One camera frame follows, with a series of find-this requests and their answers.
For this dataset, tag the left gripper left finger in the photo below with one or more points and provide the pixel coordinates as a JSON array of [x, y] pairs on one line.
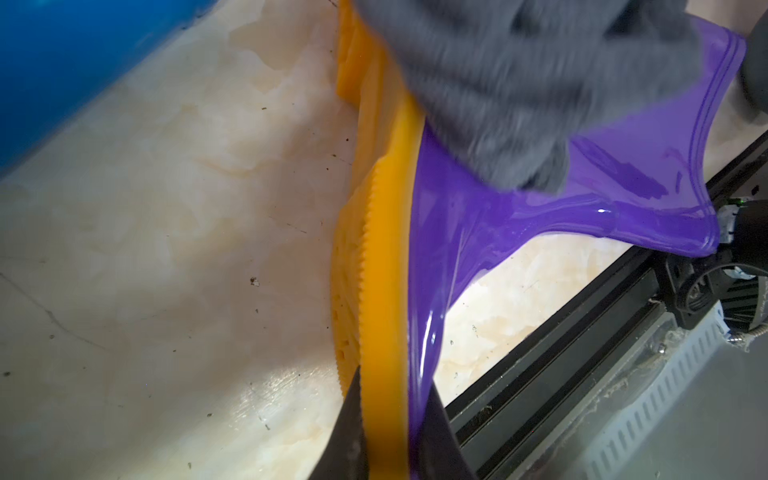
[[345, 455]]

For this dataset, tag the blue boot near left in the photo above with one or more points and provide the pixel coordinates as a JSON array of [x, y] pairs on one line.
[[56, 56]]

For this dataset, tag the grey cloth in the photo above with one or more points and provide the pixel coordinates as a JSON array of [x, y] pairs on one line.
[[505, 84]]

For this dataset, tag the white slotted cable duct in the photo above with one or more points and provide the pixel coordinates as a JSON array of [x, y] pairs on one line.
[[702, 416]]

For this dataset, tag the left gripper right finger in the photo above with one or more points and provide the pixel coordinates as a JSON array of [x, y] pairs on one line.
[[439, 455]]

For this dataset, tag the purple boot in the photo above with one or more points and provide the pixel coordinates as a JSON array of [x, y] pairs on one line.
[[418, 229]]

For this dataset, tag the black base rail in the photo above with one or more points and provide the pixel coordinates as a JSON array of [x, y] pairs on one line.
[[507, 413]]

